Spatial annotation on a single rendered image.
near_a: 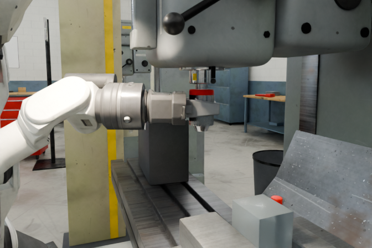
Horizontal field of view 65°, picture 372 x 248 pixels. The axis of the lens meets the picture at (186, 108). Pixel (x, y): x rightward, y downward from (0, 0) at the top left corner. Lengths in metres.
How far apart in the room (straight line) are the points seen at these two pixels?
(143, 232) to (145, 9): 0.43
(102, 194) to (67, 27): 1.25
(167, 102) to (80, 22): 1.80
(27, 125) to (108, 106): 0.13
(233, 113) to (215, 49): 7.44
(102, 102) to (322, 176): 0.54
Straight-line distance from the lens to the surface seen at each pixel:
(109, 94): 0.52
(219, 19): 0.46
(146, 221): 0.68
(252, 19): 0.49
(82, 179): 2.35
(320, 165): 0.80
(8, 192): 1.13
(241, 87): 7.94
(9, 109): 5.11
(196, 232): 0.41
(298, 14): 0.52
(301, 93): 0.87
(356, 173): 0.74
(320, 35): 0.54
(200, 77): 0.53
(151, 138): 0.83
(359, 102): 0.76
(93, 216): 2.46
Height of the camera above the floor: 1.29
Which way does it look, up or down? 6 degrees down
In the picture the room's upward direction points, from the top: straight up
